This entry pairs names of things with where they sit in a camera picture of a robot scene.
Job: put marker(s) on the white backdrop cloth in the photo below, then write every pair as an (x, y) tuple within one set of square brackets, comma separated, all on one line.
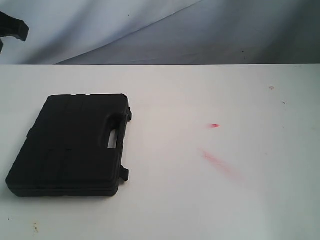
[(164, 32)]

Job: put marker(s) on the black plastic tool case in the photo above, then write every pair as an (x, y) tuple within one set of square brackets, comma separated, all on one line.
[(74, 148)]

